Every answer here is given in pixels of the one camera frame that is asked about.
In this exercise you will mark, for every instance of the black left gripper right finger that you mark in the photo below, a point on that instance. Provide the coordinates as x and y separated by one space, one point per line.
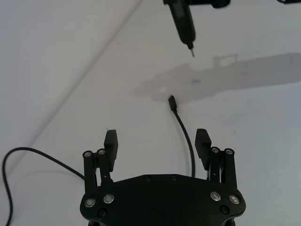
202 150

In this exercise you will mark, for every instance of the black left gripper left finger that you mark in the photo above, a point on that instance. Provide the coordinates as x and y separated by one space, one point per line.
110 150

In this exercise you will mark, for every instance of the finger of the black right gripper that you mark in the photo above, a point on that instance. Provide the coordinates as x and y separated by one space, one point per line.
209 3

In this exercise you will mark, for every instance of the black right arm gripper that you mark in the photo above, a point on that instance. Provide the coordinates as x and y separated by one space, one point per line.
290 1

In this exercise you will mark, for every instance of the black electric screwdriver tool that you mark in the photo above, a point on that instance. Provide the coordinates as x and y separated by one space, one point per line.
183 21

